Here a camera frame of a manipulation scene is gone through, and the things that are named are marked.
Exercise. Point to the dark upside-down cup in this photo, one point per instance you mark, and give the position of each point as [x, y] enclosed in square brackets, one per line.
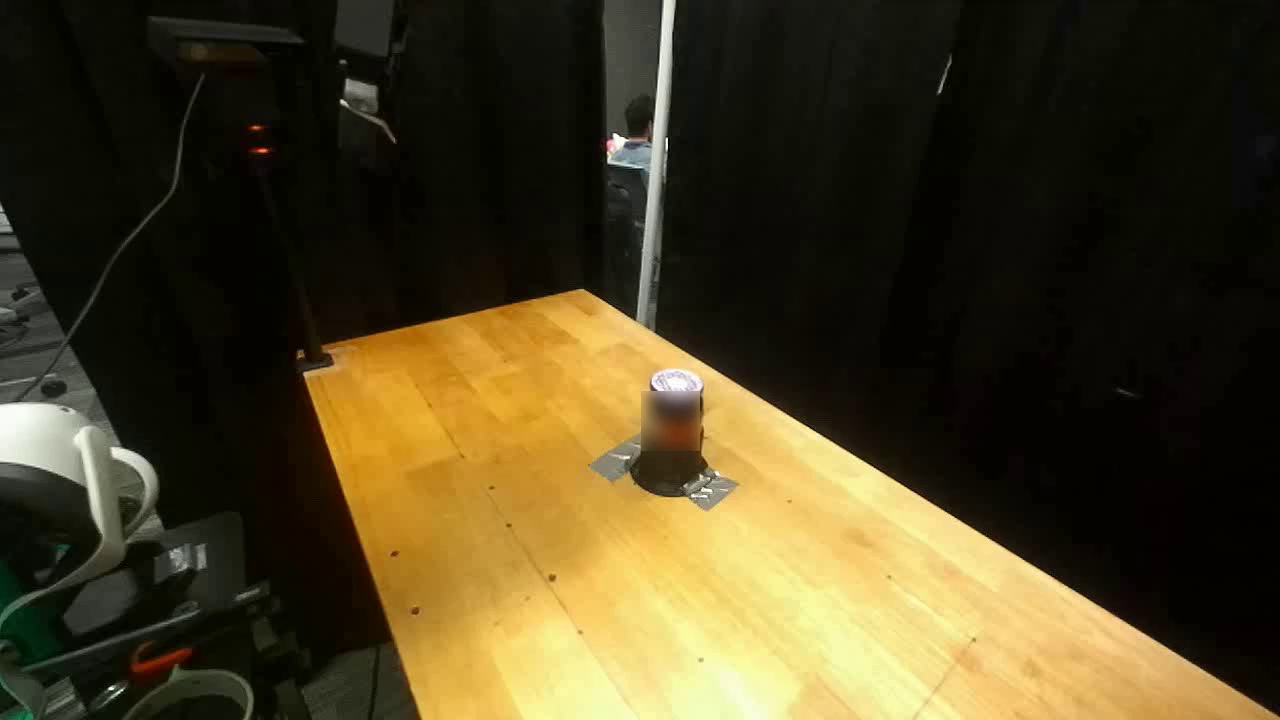
[674, 444]

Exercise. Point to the person in background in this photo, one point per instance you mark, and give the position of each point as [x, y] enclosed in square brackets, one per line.
[634, 131]

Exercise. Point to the black curtain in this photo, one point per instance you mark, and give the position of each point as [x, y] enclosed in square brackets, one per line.
[1014, 225]

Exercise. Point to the white vertical pole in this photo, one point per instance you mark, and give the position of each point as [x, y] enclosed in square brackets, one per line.
[655, 173]

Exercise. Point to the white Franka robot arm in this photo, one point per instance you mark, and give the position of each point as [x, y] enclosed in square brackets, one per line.
[48, 469]

